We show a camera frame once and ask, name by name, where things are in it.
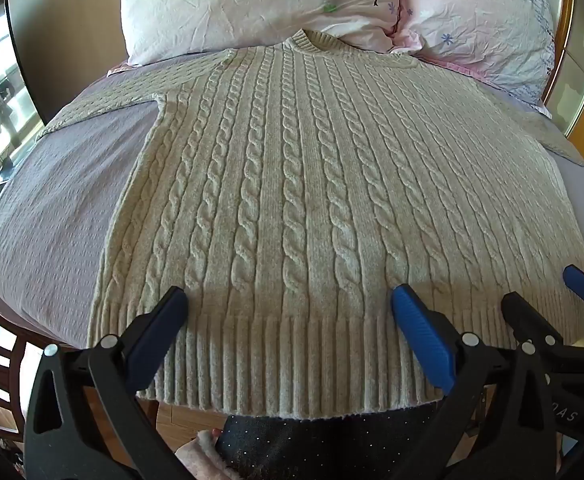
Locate person's dark dotted pants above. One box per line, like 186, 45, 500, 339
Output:
216, 400, 478, 480

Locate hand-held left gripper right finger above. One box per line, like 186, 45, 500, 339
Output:
390, 283, 558, 480

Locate dark wooden chair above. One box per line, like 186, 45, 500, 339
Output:
0, 280, 40, 466

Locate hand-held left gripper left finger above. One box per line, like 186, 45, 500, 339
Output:
23, 286, 193, 480

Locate purple bed sheet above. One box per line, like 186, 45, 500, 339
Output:
0, 62, 584, 353

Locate white floral pillow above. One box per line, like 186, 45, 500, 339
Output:
121, 0, 407, 67

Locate pink floral pillow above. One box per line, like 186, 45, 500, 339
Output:
394, 0, 557, 120

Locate cream cable-knit sweater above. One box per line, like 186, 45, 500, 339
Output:
37, 29, 584, 419

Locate pink fuzzy slipper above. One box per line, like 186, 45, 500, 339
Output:
173, 427, 240, 480

